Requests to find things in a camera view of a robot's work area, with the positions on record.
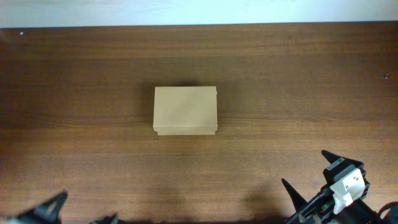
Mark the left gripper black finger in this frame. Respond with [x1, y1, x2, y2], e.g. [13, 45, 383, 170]
[15, 191, 68, 222]
[90, 214, 119, 224]

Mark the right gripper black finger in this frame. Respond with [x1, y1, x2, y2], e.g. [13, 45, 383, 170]
[321, 150, 344, 164]
[281, 179, 307, 212]

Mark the cardboard box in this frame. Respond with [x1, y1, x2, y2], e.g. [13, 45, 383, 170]
[153, 86, 218, 136]

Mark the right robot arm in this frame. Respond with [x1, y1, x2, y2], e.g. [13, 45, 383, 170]
[282, 150, 397, 224]

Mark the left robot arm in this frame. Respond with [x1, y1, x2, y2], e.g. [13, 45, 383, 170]
[6, 191, 68, 224]

